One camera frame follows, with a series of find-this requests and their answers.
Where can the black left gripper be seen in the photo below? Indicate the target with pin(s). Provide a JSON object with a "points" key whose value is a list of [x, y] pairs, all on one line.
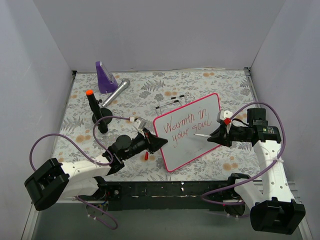
{"points": [[148, 142]]}

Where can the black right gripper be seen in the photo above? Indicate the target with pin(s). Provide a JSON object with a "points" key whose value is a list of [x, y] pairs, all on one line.
{"points": [[227, 136]]}

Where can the white red whiteboard marker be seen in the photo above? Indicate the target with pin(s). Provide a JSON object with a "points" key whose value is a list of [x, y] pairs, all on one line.
{"points": [[202, 135]]}

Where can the pink framed whiteboard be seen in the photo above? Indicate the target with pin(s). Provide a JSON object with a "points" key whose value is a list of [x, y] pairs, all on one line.
{"points": [[182, 127]]}

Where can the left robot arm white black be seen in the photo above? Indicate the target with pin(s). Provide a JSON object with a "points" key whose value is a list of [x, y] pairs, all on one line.
{"points": [[55, 180]]}

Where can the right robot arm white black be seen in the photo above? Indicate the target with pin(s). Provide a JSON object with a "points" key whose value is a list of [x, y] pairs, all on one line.
{"points": [[274, 209]]}

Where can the black torch with orange cap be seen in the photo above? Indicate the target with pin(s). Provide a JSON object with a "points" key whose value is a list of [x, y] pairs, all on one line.
{"points": [[98, 112]]}

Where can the floral patterned table mat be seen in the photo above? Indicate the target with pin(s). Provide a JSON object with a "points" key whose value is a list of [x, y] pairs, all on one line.
{"points": [[140, 99]]}

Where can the silver microphone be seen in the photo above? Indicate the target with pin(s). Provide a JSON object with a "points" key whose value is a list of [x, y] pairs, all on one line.
{"points": [[123, 86]]}

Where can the purple wedge stand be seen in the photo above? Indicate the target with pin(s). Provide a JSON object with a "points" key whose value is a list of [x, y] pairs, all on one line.
{"points": [[106, 81]]}

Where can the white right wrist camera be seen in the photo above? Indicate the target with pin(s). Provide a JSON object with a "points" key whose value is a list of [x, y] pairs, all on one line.
{"points": [[224, 118]]}

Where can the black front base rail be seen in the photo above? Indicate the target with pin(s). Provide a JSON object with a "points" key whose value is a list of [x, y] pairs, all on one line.
{"points": [[156, 195]]}

